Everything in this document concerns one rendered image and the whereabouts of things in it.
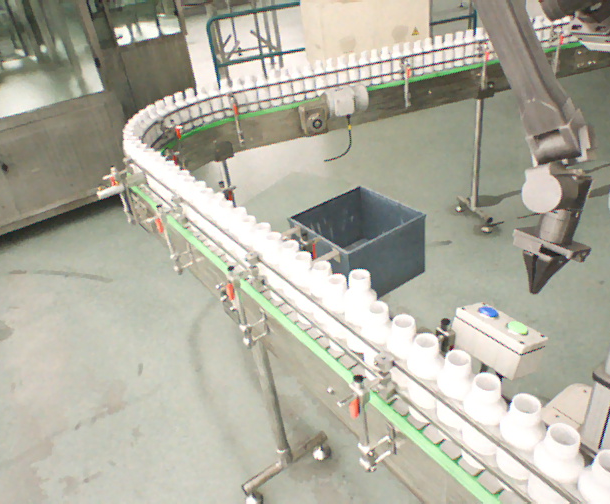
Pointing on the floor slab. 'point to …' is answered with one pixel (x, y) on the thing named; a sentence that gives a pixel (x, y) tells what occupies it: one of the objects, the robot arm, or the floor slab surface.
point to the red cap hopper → (239, 41)
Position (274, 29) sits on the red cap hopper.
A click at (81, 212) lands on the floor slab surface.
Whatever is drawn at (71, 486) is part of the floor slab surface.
